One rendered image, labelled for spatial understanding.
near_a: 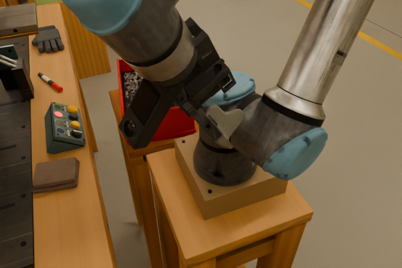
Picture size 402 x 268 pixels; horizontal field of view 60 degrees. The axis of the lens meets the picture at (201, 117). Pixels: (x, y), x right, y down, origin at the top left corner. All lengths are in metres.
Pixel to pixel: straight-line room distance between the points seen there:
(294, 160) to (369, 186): 1.60
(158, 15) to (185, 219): 0.59
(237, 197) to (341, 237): 1.17
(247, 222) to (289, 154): 0.29
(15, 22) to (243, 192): 0.75
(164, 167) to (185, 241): 0.22
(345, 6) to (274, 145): 0.24
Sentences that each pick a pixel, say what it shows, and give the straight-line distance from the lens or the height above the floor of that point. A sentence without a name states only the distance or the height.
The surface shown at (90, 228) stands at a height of 0.90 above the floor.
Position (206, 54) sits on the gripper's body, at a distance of 0.42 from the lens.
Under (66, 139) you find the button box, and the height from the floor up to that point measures 0.94.
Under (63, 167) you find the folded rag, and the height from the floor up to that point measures 0.93.
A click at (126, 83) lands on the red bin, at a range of 1.19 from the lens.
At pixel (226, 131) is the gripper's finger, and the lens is 0.51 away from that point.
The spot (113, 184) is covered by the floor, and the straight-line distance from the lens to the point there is 2.03.
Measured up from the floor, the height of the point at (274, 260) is 0.66.
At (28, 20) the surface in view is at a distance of 1.08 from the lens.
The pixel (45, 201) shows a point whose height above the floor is 0.90.
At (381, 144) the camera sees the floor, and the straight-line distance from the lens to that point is 2.46.
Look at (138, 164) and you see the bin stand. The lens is 1.08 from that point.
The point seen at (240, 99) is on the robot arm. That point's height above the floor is 1.15.
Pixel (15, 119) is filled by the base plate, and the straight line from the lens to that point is 1.11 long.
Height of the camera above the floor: 1.54
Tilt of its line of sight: 40 degrees down
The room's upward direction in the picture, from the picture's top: straight up
